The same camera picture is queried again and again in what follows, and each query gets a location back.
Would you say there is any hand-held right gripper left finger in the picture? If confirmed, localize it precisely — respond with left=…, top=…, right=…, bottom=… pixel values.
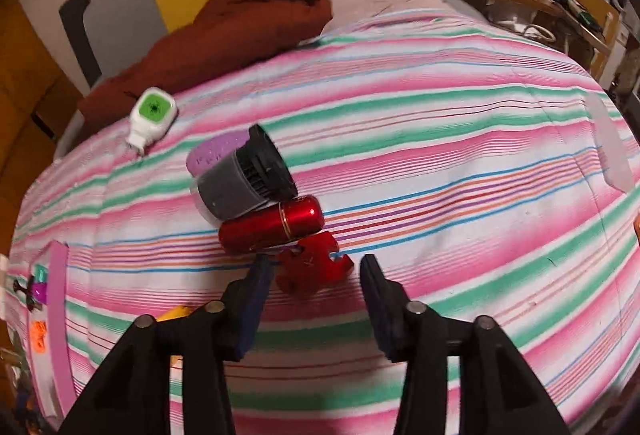
left=59, top=255, right=276, bottom=435

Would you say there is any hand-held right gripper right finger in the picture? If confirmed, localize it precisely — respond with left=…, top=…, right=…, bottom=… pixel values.
left=360, top=254, right=571, bottom=435

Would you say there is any red puzzle piece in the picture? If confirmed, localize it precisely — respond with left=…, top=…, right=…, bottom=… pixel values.
left=276, top=231, right=355, bottom=298

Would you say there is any yellow toy block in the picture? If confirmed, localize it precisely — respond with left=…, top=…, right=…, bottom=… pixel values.
left=156, top=306, right=195, bottom=368

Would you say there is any grey black cylinder fan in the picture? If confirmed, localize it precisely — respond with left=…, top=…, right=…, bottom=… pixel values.
left=190, top=124, right=299, bottom=222

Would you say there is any purple oval soap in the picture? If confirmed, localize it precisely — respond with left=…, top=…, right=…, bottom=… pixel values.
left=186, top=131, right=251, bottom=178

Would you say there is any pink rimmed white tray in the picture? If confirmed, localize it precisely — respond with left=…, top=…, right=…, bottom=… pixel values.
left=0, top=240, right=78, bottom=421

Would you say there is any red metallic cylinder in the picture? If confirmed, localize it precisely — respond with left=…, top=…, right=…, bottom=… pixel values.
left=218, top=195, right=325, bottom=252

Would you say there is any white green plug-in device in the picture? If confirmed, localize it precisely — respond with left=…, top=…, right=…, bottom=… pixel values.
left=126, top=86, right=178, bottom=156

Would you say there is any brown quilt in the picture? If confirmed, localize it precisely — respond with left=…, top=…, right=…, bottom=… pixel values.
left=77, top=0, right=333, bottom=136

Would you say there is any wooden wardrobe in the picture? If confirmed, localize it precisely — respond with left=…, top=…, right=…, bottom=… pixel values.
left=0, top=0, right=86, bottom=226

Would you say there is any white power strip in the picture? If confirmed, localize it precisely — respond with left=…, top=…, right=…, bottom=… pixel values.
left=500, top=15, right=557, bottom=42

